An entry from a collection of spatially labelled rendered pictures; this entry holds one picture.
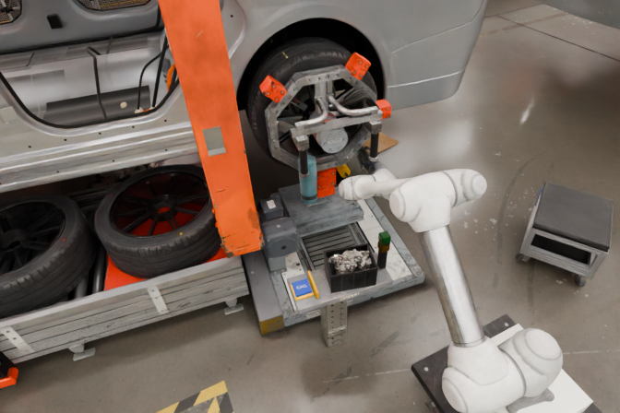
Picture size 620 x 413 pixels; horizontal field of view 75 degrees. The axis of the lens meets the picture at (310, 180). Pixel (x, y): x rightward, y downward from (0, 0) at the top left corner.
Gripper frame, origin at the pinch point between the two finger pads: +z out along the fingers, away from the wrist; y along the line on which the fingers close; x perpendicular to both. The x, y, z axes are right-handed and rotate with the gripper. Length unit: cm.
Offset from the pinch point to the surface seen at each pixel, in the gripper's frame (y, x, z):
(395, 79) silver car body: 38.0, 4.4, 10.4
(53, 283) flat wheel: -130, 96, -17
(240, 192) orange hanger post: -32, 66, -42
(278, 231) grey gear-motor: -54, 21, -23
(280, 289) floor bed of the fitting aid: -80, 2, -34
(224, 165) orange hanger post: -24, 78, -42
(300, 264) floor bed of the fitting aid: -70, -9, -21
